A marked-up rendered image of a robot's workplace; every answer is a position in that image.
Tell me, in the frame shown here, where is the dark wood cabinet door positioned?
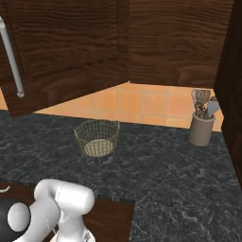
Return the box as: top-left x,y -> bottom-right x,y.
0,0 -> 130,119

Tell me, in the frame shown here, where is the dark wood tall cabinet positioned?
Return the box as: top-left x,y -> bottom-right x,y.
213,0 -> 242,190

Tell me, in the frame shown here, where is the grey utensil pot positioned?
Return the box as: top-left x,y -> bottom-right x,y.
188,112 -> 216,147

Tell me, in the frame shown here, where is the grey spatula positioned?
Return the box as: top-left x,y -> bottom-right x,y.
206,95 -> 221,119

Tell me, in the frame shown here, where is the gold wire basket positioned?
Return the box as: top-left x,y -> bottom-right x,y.
74,119 -> 121,158

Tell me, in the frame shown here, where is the dark wire whisk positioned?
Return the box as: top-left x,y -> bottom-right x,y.
194,101 -> 207,119

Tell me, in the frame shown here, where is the dark wood wall cabinet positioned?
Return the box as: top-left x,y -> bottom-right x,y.
128,0 -> 234,90

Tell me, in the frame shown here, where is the silver bar cabinet handle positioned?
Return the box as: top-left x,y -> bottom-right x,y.
0,16 -> 26,98

